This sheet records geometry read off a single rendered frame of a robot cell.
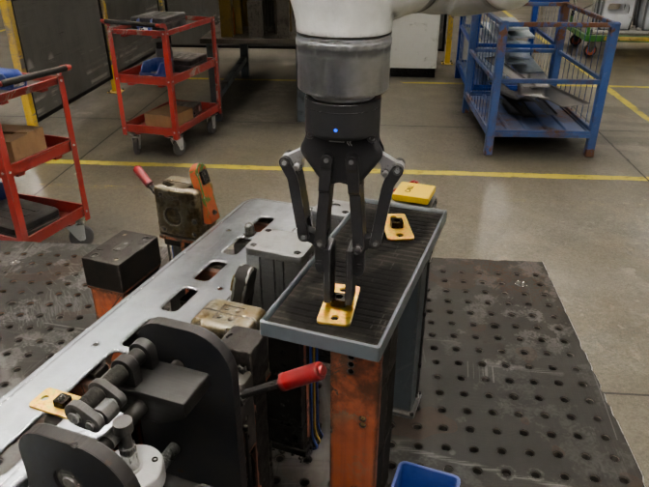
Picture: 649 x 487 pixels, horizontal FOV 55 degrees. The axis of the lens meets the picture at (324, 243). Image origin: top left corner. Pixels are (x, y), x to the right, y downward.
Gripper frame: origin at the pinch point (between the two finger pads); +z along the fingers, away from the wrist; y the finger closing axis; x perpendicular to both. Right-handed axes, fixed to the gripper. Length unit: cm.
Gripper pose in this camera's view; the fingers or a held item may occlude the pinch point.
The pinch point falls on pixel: (340, 272)
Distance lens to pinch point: 70.4
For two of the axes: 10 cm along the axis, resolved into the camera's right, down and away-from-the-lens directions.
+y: -9.8, -1.0, 1.8
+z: 0.0, 8.9, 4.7
